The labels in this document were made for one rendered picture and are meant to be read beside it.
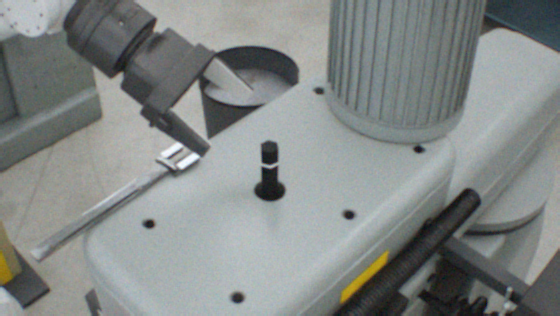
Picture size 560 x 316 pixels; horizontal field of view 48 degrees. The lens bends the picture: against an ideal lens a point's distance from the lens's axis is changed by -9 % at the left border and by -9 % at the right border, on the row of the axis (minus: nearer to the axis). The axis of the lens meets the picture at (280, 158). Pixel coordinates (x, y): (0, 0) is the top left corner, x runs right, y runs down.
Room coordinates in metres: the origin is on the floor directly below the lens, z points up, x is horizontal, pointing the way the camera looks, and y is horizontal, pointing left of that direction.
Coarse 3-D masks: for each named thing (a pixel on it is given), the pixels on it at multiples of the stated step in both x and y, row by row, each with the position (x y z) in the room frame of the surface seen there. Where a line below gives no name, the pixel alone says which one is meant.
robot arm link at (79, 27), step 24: (24, 0) 0.61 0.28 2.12; (48, 0) 0.61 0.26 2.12; (72, 0) 0.63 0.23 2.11; (96, 0) 0.63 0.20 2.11; (120, 0) 0.64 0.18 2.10; (24, 24) 0.61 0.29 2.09; (48, 24) 0.61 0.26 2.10; (72, 24) 0.62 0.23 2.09; (96, 24) 0.61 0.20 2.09; (72, 48) 0.62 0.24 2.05
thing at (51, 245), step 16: (176, 144) 0.63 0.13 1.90; (160, 160) 0.60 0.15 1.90; (192, 160) 0.61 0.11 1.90; (144, 176) 0.58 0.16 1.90; (160, 176) 0.58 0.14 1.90; (128, 192) 0.55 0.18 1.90; (96, 208) 0.52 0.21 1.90; (112, 208) 0.52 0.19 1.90; (80, 224) 0.49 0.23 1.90; (48, 240) 0.47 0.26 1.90; (64, 240) 0.47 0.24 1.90; (48, 256) 0.45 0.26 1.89
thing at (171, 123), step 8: (168, 112) 0.55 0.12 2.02; (176, 112) 0.55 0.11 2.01; (160, 120) 0.54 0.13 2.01; (168, 120) 0.55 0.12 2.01; (176, 120) 0.55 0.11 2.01; (184, 120) 0.55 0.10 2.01; (160, 128) 0.54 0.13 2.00; (168, 128) 0.55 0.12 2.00; (176, 128) 0.54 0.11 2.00; (184, 128) 0.54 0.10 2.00; (192, 128) 0.55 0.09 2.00; (168, 136) 0.55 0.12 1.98; (176, 136) 0.55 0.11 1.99; (184, 136) 0.54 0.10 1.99; (192, 136) 0.54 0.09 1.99; (200, 136) 0.54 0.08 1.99; (184, 144) 0.54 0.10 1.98; (192, 144) 0.54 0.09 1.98; (200, 144) 0.53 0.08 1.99; (208, 144) 0.54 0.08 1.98; (200, 152) 0.53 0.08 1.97
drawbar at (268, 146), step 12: (264, 144) 0.57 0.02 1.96; (276, 144) 0.57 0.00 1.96; (264, 156) 0.56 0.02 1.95; (276, 156) 0.56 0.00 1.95; (264, 168) 0.56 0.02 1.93; (276, 168) 0.56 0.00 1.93; (264, 180) 0.56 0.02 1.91; (276, 180) 0.56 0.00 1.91; (264, 192) 0.56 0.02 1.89; (276, 192) 0.56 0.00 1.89
